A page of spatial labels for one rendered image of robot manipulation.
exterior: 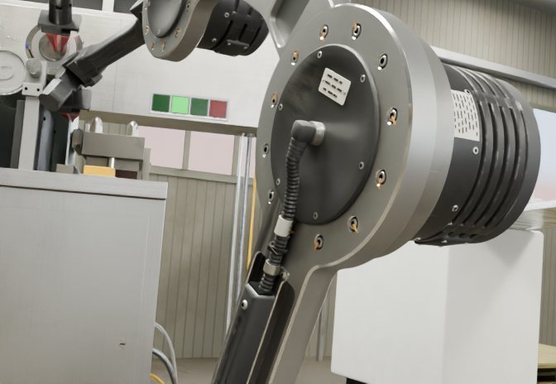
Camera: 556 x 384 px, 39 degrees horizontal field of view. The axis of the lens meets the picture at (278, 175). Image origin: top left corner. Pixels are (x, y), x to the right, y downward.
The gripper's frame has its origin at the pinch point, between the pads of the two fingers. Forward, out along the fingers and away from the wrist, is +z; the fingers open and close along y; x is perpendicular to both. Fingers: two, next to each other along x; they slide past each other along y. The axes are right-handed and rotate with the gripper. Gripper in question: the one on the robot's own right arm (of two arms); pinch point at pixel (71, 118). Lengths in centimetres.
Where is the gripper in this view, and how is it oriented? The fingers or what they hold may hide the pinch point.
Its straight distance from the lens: 218.2
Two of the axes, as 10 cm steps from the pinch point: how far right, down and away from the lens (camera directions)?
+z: -2.0, 5.5, 8.1
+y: 9.8, 0.9, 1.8
